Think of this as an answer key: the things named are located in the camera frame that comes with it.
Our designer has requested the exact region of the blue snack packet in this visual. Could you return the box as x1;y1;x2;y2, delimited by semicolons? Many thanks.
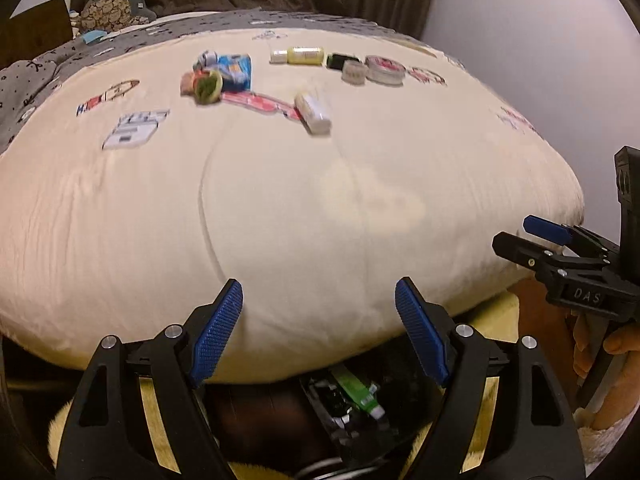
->
216;54;252;92

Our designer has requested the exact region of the green round cup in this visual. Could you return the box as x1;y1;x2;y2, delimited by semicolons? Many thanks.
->
192;70;224;106

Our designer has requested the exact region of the person's right forearm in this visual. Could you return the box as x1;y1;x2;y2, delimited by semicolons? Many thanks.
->
574;407;638;463

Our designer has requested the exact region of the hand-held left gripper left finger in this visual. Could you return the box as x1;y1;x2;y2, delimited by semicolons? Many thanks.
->
55;278;244;480

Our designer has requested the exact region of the small black container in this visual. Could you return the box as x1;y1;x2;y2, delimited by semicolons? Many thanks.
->
325;52;362;72

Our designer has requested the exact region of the cream printed blanket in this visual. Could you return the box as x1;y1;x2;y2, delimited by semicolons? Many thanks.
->
0;27;586;386

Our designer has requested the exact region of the black bag waste bin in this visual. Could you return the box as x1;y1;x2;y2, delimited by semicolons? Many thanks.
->
297;340;453;478

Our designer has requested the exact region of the grey printed blanket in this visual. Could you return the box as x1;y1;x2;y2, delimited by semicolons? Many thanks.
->
0;7;441;153

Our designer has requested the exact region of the white plastic bottle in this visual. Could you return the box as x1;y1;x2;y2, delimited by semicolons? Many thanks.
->
294;91;332;135

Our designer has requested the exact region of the pale yellow bottle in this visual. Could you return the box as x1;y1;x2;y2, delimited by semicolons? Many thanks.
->
270;46;326;67

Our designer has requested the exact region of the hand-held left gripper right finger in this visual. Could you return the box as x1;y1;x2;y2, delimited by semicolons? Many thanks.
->
394;276;586;480

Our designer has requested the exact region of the green tube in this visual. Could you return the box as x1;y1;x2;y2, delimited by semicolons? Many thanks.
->
327;365;387;418

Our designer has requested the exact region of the brown wooden headboard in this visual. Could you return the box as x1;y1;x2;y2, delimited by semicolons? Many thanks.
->
0;0;73;68

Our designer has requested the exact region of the person's right hand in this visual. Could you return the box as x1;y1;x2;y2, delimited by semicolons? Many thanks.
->
571;312;640;428

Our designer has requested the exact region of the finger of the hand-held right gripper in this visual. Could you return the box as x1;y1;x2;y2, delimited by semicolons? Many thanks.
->
491;231;608;286
523;214;621;262

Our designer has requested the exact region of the grey brown plush toy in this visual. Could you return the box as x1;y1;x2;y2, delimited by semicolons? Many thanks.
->
70;0;156;32

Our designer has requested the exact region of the round red lid tin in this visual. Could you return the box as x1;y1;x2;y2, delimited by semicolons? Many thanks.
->
365;55;407;86

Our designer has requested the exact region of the red white wrapper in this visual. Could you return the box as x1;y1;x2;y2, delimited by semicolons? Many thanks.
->
220;91;303;122

